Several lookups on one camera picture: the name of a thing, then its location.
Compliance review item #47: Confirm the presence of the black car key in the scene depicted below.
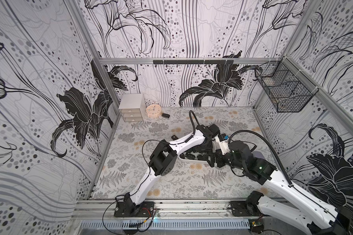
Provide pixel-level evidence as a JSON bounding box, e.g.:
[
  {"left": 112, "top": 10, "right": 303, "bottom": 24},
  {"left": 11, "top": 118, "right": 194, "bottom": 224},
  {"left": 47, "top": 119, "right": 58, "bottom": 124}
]
[
  {"left": 185, "top": 153, "right": 198, "bottom": 160},
  {"left": 161, "top": 113, "right": 170, "bottom": 118}
]

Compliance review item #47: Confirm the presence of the white rectangular storage box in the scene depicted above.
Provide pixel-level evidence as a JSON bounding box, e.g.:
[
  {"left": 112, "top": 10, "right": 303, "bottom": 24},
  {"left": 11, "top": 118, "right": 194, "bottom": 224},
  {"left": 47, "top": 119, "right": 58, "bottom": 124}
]
[{"left": 178, "top": 153, "right": 208, "bottom": 164}]

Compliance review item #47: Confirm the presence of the black VW logo key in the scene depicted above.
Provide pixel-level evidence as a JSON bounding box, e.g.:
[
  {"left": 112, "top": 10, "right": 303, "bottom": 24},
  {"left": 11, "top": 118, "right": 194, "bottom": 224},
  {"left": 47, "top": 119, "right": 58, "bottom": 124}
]
[{"left": 171, "top": 135, "right": 178, "bottom": 141}]

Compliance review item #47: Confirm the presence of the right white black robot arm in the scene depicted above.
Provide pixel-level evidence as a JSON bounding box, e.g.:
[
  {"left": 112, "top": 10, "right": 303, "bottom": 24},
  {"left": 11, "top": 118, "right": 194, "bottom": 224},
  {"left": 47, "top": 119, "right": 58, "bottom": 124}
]
[{"left": 208, "top": 130, "right": 352, "bottom": 235}]

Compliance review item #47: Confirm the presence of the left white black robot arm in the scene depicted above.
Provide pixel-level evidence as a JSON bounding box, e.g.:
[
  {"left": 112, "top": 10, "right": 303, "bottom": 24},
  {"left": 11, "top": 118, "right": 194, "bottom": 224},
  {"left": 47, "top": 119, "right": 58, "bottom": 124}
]
[{"left": 114, "top": 110, "right": 220, "bottom": 218}]

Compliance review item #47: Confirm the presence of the grey oval pad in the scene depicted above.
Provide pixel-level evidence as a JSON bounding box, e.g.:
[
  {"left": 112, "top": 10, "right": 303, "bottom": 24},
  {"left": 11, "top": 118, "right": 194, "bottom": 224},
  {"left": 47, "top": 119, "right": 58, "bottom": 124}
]
[{"left": 252, "top": 151, "right": 265, "bottom": 159}]

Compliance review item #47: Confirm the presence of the peach round alarm clock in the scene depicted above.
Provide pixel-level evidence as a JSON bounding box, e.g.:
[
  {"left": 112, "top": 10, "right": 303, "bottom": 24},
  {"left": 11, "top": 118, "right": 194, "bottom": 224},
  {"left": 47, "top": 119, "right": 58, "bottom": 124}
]
[{"left": 146, "top": 104, "right": 162, "bottom": 118}]

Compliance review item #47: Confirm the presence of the white mini drawer cabinet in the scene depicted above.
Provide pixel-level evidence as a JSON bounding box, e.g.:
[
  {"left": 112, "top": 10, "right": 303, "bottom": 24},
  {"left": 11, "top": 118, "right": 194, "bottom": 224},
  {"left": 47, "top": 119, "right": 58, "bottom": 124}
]
[{"left": 119, "top": 94, "right": 146, "bottom": 122}]

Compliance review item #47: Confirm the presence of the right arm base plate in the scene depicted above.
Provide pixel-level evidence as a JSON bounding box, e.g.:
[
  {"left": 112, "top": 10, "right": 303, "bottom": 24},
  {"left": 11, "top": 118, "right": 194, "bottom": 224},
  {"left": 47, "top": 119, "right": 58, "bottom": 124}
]
[{"left": 228, "top": 201, "right": 262, "bottom": 217}]

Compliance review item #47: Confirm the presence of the black wire wall basket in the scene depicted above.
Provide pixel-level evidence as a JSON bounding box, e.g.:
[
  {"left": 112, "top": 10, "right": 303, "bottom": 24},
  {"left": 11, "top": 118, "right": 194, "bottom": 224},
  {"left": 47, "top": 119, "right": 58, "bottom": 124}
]
[{"left": 255, "top": 61, "right": 318, "bottom": 113}]

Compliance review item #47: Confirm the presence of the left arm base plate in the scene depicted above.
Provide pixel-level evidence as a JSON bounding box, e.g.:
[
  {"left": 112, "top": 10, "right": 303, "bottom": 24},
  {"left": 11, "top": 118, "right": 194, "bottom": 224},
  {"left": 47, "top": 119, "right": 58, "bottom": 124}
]
[{"left": 114, "top": 201, "right": 155, "bottom": 218}]

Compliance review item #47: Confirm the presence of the white slotted cable duct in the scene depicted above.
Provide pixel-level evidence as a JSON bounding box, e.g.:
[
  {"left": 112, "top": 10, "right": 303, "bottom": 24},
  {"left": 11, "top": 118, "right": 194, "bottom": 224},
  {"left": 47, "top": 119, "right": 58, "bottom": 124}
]
[{"left": 81, "top": 219, "right": 250, "bottom": 230}]

